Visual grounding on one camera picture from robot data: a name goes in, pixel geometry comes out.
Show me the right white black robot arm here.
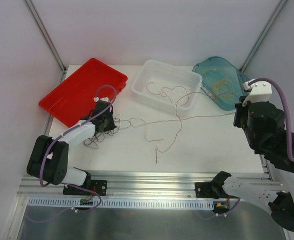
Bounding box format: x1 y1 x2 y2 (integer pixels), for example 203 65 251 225
206 96 294 232

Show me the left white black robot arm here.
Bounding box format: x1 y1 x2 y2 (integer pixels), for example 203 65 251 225
27 97 116 195

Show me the red plastic tray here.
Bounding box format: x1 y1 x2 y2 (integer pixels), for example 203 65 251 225
39 58 128 128

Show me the teal translucent plastic bin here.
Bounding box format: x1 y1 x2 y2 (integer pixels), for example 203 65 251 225
192 56 249 111

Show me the white perforated plastic basket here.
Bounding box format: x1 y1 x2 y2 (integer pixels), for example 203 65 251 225
131 60 202 114

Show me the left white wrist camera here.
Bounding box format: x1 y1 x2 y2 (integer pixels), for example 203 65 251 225
93 97 110 103

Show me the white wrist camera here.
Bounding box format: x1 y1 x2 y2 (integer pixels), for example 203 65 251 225
93 97 110 103
242 79 272 107

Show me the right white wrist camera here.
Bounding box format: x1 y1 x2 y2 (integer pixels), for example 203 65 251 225
242 79 272 107

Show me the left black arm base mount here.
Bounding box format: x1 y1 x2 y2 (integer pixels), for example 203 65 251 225
63 179 108 196

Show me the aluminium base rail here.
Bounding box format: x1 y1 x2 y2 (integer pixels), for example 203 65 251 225
17 170 285 200

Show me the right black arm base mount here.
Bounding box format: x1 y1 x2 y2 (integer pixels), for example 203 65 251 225
194 182 227 199

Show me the white slotted cable duct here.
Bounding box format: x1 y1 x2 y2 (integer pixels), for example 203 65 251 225
28 197 214 211

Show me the right aluminium frame post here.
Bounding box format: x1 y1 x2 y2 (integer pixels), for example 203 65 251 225
239 0 288 73

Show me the aluminium frame post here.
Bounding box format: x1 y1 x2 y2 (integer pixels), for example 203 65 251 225
239 0 288 73
23 0 67 73

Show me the left aluminium frame post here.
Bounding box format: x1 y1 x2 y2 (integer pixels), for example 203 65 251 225
23 0 67 73

